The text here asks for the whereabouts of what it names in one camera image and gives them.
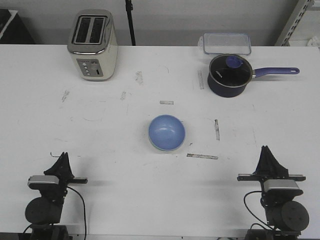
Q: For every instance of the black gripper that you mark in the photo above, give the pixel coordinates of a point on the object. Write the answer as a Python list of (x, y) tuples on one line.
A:
[(269, 162), (52, 187)]

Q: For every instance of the green bowl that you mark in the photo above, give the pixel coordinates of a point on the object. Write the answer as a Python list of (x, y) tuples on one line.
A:
[(166, 145)]

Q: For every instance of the blue bowl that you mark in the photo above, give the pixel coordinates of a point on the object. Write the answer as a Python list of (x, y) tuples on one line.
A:
[(166, 127)]

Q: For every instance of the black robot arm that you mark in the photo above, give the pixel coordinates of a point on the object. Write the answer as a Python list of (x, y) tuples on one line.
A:
[(183, 194), (44, 212)]

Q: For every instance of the dark blue saucepan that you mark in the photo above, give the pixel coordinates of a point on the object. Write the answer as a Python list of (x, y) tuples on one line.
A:
[(230, 92)]

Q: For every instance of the glass pot lid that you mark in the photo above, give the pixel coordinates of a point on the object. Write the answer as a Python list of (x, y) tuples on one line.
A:
[(230, 70)]

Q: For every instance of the clear plastic container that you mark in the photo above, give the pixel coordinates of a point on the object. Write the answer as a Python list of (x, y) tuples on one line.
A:
[(214, 43)]

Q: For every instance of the cream toaster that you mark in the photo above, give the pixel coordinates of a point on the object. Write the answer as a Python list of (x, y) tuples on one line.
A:
[(92, 44)]

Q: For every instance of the grey metal shelf upright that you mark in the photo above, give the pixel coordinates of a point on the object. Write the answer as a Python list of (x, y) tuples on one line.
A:
[(286, 36)]

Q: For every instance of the black tripod pole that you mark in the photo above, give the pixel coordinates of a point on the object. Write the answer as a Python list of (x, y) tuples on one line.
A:
[(129, 9)]

